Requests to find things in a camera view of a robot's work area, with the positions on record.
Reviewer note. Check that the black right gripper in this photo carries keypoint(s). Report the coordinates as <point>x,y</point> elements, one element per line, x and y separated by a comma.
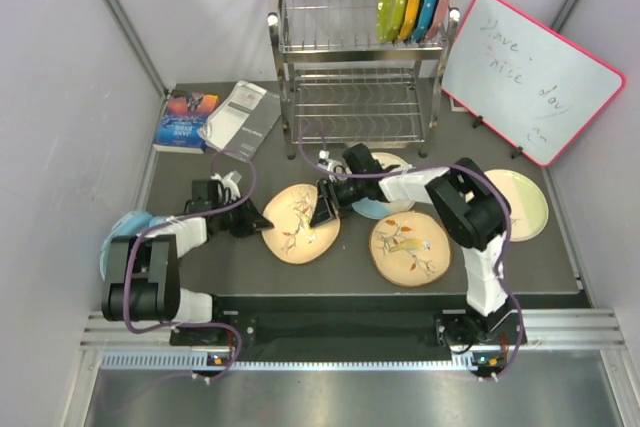
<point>328,206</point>

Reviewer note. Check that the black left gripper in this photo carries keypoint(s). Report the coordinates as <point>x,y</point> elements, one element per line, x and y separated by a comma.
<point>251,220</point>

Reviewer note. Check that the beige bird plate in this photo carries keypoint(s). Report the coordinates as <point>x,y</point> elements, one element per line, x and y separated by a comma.
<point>410,249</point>
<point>292,239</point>

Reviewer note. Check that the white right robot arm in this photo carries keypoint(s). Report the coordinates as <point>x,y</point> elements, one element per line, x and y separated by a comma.
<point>472,210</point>

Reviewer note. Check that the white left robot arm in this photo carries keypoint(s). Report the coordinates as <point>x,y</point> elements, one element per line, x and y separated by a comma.
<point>140,258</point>

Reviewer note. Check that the steel two-tier dish rack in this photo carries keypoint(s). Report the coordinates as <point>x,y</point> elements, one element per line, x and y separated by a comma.
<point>339,85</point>

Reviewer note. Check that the white grey booklet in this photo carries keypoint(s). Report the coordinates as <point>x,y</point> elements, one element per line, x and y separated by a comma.
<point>241,123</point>

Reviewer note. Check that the light blue plate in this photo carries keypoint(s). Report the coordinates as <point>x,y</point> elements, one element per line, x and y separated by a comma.
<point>131,224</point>

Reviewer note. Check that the blue orange book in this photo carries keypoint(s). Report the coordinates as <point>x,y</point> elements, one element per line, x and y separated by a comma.
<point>184,115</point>

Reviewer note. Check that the white and green plate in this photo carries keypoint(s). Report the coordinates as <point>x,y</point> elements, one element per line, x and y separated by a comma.
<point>529,207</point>

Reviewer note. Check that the pink framed whiteboard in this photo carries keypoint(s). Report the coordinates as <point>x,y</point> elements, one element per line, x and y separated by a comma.
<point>535,88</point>

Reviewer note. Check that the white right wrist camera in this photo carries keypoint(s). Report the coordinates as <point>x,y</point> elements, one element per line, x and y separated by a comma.
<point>326,162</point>

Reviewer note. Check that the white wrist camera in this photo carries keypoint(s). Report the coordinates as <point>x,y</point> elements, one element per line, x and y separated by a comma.
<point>326,162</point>
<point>230,183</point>

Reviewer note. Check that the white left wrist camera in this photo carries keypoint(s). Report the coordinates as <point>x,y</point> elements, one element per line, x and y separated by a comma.
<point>230,183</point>

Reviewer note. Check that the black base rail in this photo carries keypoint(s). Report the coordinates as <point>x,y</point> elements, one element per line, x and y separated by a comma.
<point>426,319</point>

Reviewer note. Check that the white slotted cable duct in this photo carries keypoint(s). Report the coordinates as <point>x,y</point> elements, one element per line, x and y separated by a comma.
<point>210,362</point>

